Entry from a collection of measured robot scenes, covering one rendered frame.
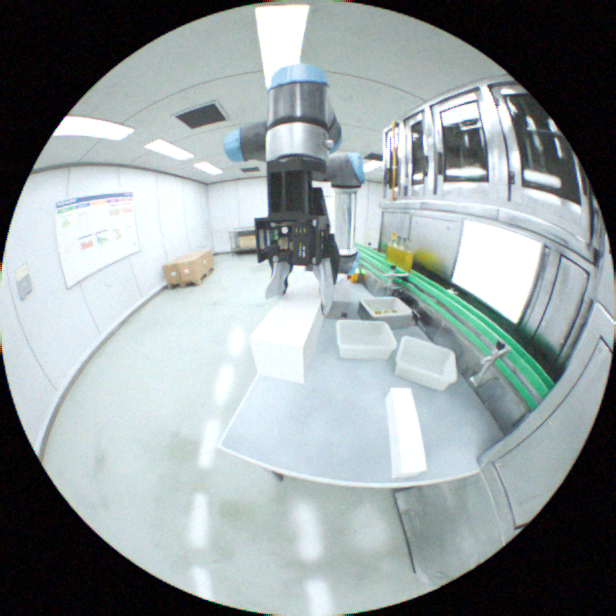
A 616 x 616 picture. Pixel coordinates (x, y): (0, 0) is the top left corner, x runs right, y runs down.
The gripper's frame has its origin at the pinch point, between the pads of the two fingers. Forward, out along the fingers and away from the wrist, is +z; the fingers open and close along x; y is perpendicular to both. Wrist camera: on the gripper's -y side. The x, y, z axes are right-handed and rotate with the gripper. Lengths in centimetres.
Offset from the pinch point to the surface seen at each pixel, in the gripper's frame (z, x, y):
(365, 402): 34.2, 17.0, -5.9
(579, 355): -5, 52, 15
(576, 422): 4, 56, 25
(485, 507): 38, 57, 32
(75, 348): 79, -300, 37
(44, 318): 19, -292, 61
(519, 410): 23, 66, 6
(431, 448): 34, 36, 8
